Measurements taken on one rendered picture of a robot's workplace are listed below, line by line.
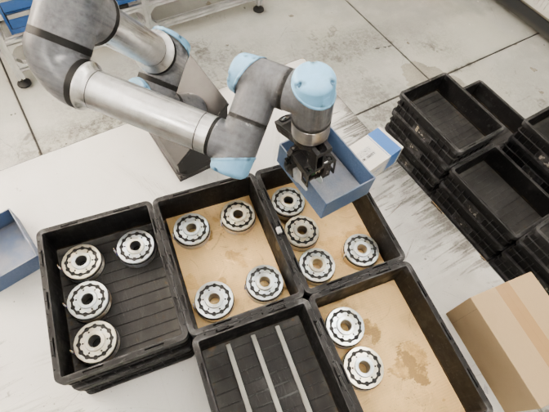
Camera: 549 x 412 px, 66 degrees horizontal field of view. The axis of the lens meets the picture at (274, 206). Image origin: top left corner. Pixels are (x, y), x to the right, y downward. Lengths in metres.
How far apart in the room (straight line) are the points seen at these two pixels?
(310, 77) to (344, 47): 2.48
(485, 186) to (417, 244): 0.77
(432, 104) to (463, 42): 1.39
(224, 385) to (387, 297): 0.50
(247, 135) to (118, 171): 0.89
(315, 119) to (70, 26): 0.47
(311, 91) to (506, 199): 1.62
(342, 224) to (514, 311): 0.52
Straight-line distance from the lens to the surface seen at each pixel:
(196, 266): 1.21
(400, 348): 1.21
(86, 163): 1.62
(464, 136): 2.18
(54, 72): 0.88
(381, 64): 3.14
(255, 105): 0.75
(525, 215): 2.21
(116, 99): 0.83
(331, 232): 1.28
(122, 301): 1.21
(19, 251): 1.52
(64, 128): 2.73
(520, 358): 1.32
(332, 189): 1.07
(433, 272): 1.48
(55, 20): 0.89
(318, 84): 0.70
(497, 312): 1.33
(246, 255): 1.22
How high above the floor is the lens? 1.95
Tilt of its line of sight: 59 degrees down
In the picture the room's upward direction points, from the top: 9 degrees clockwise
